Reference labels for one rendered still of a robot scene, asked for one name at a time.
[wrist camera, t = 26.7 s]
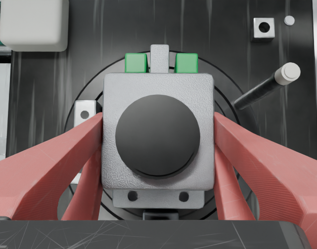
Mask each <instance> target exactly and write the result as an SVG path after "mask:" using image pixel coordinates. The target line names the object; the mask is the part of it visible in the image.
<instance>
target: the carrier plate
mask: <svg viewBox="0 0 317 249"><path fill-rule="evenodd" d="M253 18H274V39H273V40H272V41H271V42H251V41H250V23H251V21H252V20H253ZM153 44H167V45H168V46H169V50H174V51H180V52H185V53H197V54H198V57H200V58H202V59H204V60H207V61H209V62H210V63H212V64H214V65H215V66H217V67H218V68H220V69H221V70H222V71H224V72H225V73H226V74H227V75H228V76H230V77H231V78H232V79H233V80H234V81H235V83H236V84H237V85H238V86H239V87H240V89H241V90H242V91H243V92H244V94H245V93H246V92H248V91H249V90H250V89H252V88H253V87H255V86H256V85H257V84H259V83H260V82H261V81H263V80H264V79H266V78H267V77H268V76H270V75H271V74H272V73H274V72H275V71H277V70H278V69H279V68H281V67H282V66H283V65H285V64H286V63H290V62H291V63H295V64H296V65H298V67H299V68H300V76H299V77H298V79H296V80H294V81H293V82H291V83H289V84H287V85H285V86H284V87H282V88H280V89H278V90H276V91H275V92H273V93H271V94H269V95H267V96H266V97H264V98H262V99H260V100H258V101H257V102H255V103H253V104H251V106H252V108H253V111H254V113H255V116H256V118H257V122H258V126H259V130H260V136H261V137H263V138H265V139H268V140H270V141H272V142H275V143H277V144H279V145H282V146H284V147H286V148H289V149H291V150H294V151H296V152H298V153H301V154H303V155H305V156H308V157H310V158H312V159H315V160H317V86H316V64H315V42H314V20H313V0H69V19H68V45H67V48H66V49H65V50H64V51H61V52H58V51H13V50H11V65H10V82H9V100H8V117H7V135H6V153H5V158H8V157H10V156H13V155H15V154H17V153H20V152H22V151H24V150H27V149H29V148H31V147H34V146H36V145H38V144H41V143H43V142H45V141H48V140H50V139H52V138H55V137H57V136H60V135H62V134H63V132H64V127H65V123H66V120H67V117H68V114H69V112H70V109H71V107H72V105H73V103H74V101H75V99H76V98H77V96H78V95H79V93H80V92H81V90H82V89H83V88H84V86H85V85H86V84H87V83H88V82H89V81H90V80H91V79H92V78H93V77H94V76H95V75H96V74H97V73H98V72H100V71H101V70H102V69H104V68H105V67H106V66H108V65H110V64H111V63H113V62H115V61H117V60H119V59H121V58H123V57H125V54H126V53H139V52H143V51H150V47H151V45H153ZM72 198H73V195H72V193H71V190H70V188H69V186H68V187H67V188H66V190H65V191H64V192H63V194H62V195H61V196H60V199H59V202H58V207H57V218H58V220H61V219H62V217H63V215H64V213H65V211H66V209H67V208H68V206H69V204H70V202H71V200H72Z"/></svg>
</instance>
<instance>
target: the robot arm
mask: <svg viewBox="0 0 317 249"><path fill-rule="evenodd" d="M101 144H102V112H100V113H98V114H96V115H94V116H93V117H91V118H89V119H88V120H86V121H84V122H83V123H81V124H79V125H78V126H76V127H74V128H73V129H71V130H69V131H68V132H66V133H64V134H62V135H60V136H57V137H55V138H52V139H50V140H48V141H45V142H43V143H41V144H38V145H36V146H34V147H31V148H29V149H27V150H24V151H22V152H20V153H17V154H15V155H13V156H10V157H8V158H5V159H3V160H1V161H0V249H317V160H315V159H312V158H310V157H308V156H305V155H303V154H301V153H298V152H296V151H294V150H291V149H289V148H286V147H284V146H282V145H279V144H277V143H275V142H272V141H270V140H268V139H265V138H263V137H260V136H258V135H256V134H254V133H252V132H250V131H248V130H246V129H245V128H243V127H241V126H240V125H238V124H236V123H235V122H233V121H231V120H230V119H228V118H226V117H225V116H223V115H221V114H220V113H218V112H215V185H214V187H213V188H214V194H215V201H216V207H217V213H218V220H98V216H99V210H100V204H101V198H102V191H103V187H102V185H101V182H100V176H101ZM233 166H234V168H235V169H236V170H237V172H238V173H239V174H240V175H241V177H242V178H243V179H244V181H245V182H246V183H247V184H248V186H249V187H250V188H251V190H252V191H253V192H254V194H255V195H256V197H257V199H258V202H259V208H260V215H259V219H258V220H256V219H255V218H254V216H253V214H252V212H251V210H250V208H249V206H248V204H247V202H246V200H245V198H244V196H243V194H242V192H241V189H240V187H239V183H238V180H237V177H236V174H235V171H234V168H233ZM82 168H83V170H82V173H81V176H80V179H79V182H78V185H77V188H76V191H75V193H74V196H73V198H72V200H71V202H70V204H69V206H68V208H67V209H66V211H65V213H64V215H63V217H62V219H61V220H58V218H57V207H58V202H59V199H60V196H61V195H62V194H63V192H64V191H65V190H66V188H67V187H68V186H69V184H70V183H71V182H72V181H73V179H74V178H75V177H76V175H77V174H78V173H79V171H80V170H81V169H82Z"/></svg>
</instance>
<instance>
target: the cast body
mask: <svg viewBox="0 0 317 249"><path fill-rule="evenodd" d="M100 182H101V185H102V187H103V188H105V189H107V190H113V194H112V203H113V206H114V207H116V208H177V209H200V208H203V206H204V191H208V190H211V189H213V187H214V185H215V107H214V79H213V77H212V75H210V74H207V73H169V46H168V45H167V44H153V45H151V47H150V73H109V74H106V75H105V77H104V79H103V103H102V144H101V176H100Z"/></svg>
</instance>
